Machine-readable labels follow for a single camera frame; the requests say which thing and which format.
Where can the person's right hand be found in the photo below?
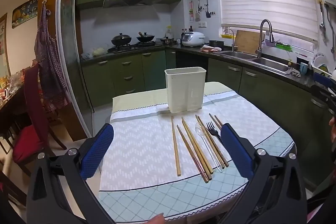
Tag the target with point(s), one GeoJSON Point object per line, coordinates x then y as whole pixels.
{"type": "Point", "coordinates": [333, 129]}

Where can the checkered apron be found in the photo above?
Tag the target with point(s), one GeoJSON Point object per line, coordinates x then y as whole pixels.
{"type": "Point", "coordinates": [50, 56]}

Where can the dark kitchen countertop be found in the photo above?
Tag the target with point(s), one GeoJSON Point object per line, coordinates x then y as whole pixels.
{"type": "Point", "coordinates": [189, 49]}

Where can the grey rag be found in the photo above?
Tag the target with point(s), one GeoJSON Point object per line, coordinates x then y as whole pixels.
{"type": "Point", "coordinates": [295, 73]}

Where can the wooden chair red cushion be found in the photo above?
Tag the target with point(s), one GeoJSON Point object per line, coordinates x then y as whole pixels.
{"type": "Point", "coordinates": [34, 98]}

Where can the cluttered wooden side table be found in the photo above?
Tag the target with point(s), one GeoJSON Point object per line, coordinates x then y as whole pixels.
{"type": "Point", "coordinates": [10, 98]}

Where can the steel double sink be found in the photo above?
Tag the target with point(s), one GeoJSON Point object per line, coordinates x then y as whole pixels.
{"type": "Point", "coordinates": [270, 62]}

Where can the pink cloth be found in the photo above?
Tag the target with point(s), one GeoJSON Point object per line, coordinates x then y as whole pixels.
{"type": "Point", "coordinates": [210, 48]}

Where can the white sliding door frame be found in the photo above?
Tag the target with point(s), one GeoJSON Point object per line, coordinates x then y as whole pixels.
{"type": "Point", "coordinates": [65, 29]}

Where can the green sink rack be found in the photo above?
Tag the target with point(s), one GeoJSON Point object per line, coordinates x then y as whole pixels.
{"type": "Point", "coordinates": [283, 46]}

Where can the person's left hand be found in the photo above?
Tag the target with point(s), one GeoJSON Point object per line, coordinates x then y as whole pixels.
{"type": "Point", "coordinates": [155, 219]}

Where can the clear plastic spoon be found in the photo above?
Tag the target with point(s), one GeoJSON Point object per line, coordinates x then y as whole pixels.
{"type": "Point", "coordinates": [200, 129]}

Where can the wooden cutting board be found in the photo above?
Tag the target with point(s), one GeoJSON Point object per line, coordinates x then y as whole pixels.
{"type": "Point", "coordinates": [248, 41]}

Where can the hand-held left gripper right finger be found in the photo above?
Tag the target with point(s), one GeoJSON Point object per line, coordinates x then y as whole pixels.
{"type": "Point", "coordinates": [236, 150]}

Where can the small steel faucet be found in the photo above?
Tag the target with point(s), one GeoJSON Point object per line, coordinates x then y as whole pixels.
{"type": "Point", "coordinates": [232, 40]}

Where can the white wall outlet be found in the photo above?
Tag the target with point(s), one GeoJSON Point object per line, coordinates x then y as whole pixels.
{"type": "Point", "coordinates": [202, 24]}

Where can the hanging steel ladle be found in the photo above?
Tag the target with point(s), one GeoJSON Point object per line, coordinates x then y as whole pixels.
{"type": "Point", "coordinates": [332, 49]}

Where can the green lower kitchen cabinets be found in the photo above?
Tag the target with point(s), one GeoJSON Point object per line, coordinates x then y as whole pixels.
{"type": "Point", "coordinates": [131, 71]}

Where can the hanging steel spoon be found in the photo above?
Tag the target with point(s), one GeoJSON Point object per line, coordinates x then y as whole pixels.
{"type": "Point", "coordinates": [323, 29]}

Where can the tall steel faucet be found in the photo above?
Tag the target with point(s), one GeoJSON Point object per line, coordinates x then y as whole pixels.
{"type": "Point", "coordinates": [260, 40]}

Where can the yellow cap bottle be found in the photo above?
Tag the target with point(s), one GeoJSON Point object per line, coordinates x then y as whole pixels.
{"type": "Point", "coordinates": [169, 31]}

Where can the white patterned placemat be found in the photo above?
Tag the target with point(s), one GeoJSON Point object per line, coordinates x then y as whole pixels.
{"type": "Point", "coordinates": [136, 140]}

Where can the wall poster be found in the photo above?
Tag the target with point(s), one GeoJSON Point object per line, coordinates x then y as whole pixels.
{"type": "Point", "coordinates": [25, 12]}

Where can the framed wall picture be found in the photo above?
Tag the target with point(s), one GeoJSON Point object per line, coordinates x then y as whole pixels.
{"type": "Point", "coordinates": [4, 50]}

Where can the wooden chopstick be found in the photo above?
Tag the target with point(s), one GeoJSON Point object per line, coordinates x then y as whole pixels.
{"type": "Point", "coordinates": [190, 150]}
{"type": "Point", "coordinates": [214, 121]}
{"type": "Point", "coordinates": [218, 119]}
{"type": "Point", "coordinates": [195, 148]}
{"type": "Point", "coordinates": [218, 155]}
{"type": "Point", "coordinates": [175, 145]}
{"type": "Point", "coordinates": [199, 148]}
{"type": "Point", "coordinates": [222, 155]}

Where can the white bag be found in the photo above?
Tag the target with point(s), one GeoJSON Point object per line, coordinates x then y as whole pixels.
{"type": "Point", "coordinates": [98, 51]}

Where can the black pan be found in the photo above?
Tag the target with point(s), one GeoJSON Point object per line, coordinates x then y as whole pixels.
{"type": "Point", "coordinates": [216, 43]}

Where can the small steel pot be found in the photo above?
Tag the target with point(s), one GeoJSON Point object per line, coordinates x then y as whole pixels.
{"type": "Point", "coordinates": [167, 41]}

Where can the person's right forearm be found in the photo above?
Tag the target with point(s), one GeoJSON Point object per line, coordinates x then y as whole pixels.
{"type": "Point", "coordinates": [326, 174]}

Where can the black wok with lid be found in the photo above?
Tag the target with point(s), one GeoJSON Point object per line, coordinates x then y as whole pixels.
{"type": "Point", "coordinates": [120, 39]}

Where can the hanging pink utensil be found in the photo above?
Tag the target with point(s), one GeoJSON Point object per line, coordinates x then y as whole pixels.
{"type": "Point", "coordinates": [191, 11]}

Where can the black plastic fork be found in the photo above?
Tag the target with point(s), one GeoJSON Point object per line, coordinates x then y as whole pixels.
{"type": "Point", "coordinates": [211, 129]}

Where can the patterned plate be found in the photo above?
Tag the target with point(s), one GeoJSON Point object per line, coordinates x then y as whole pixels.
{"type": "Point", "coordinates": [320, 62]}

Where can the yellow sink rack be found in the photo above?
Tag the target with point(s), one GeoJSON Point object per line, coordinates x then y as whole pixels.
{"type": "Point", "coordinates": [227, 35]}

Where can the hanging grey spatula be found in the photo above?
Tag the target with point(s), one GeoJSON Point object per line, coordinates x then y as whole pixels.
{"type": "Point", "coordinates": [198, 14]}

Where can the gas stove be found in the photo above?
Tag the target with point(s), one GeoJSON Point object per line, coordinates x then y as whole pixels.
{"type": "Point", "coordinates": [131, 47]}

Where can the pale yellow cloth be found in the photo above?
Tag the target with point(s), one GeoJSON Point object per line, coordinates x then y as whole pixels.
{"type": "Point", "coordinates": [136, 100]}

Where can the blue mug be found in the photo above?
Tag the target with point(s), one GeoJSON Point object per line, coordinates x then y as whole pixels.
{"type": "Point", "coordinates": [304, 68]}

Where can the hanging black spatula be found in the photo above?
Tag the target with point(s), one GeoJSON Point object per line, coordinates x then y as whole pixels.
{"type": "Point", "coordinates": [208, 14]}

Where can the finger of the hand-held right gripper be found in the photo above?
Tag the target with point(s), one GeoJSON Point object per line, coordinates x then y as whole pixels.
{"type": "Point", "coordinates": [320, 94]}
{"type": "Point", "coordinates": [321, 79]}

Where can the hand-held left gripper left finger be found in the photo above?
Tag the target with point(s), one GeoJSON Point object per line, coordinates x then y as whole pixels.
{"type": "Point", "coordinates": [97, 150]}

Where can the white plastic utensil holder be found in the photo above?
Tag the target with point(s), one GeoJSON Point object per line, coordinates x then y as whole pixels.
{"type": "Point", "coordinates": [183, 90]}

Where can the white rice cooker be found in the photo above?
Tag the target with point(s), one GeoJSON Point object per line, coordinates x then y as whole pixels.
{"type": "Point", "coordinates": [193, 39]}

